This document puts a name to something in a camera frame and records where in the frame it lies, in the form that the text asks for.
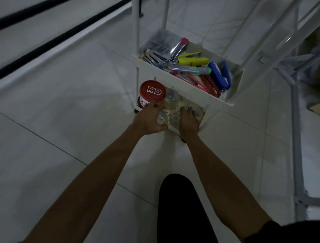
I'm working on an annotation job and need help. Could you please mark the person's right hand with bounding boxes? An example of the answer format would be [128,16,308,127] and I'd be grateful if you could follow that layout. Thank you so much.
[178,106,200,141]

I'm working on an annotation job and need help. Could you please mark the person's left hand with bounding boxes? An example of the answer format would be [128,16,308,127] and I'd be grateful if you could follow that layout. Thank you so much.
[131,100,169,137]

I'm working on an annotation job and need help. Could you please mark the white small cart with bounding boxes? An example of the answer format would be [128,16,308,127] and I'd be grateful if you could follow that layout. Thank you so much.
[131,0,320,144]

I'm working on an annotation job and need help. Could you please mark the red stapler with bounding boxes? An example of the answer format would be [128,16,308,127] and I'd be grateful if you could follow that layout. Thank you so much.
[175,71,209,93]

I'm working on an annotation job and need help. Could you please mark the clear green utility knife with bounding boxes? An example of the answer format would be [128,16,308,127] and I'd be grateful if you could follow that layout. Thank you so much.
[162,64,212,76]

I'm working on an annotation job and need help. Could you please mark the blue stapler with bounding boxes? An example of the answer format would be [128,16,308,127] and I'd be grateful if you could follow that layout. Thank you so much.
[207,60,232,92]

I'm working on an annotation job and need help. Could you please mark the yellow stapler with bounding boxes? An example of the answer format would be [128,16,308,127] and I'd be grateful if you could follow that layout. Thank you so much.
[177,51,210,67]

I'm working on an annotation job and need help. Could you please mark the person's left forearm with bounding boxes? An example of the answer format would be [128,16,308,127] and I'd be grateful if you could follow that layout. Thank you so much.
[22,125,148,243]

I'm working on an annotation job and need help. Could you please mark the person's right forearm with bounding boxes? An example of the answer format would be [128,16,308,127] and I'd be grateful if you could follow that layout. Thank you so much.
[184,134,273,242]

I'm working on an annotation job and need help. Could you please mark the person's black trousers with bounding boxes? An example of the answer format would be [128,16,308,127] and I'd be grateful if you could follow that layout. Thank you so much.
[157,174,218,243]

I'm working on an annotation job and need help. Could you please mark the red lidded round can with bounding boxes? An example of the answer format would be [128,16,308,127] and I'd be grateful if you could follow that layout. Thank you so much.
[138,80,167,109]

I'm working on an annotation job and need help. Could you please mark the red utility knife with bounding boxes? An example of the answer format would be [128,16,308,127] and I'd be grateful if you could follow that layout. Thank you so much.
[200,74,222,98]

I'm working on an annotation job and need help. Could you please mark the clear bag of pens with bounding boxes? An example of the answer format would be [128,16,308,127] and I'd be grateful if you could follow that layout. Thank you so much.
[141,30,181,67]

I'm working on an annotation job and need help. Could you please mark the grey metal stand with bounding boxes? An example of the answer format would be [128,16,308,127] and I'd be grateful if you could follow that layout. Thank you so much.
[274,49,320,222]

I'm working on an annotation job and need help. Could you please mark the black metal railing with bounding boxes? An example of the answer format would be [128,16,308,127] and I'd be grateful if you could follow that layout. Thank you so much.
[0,0,132,79]

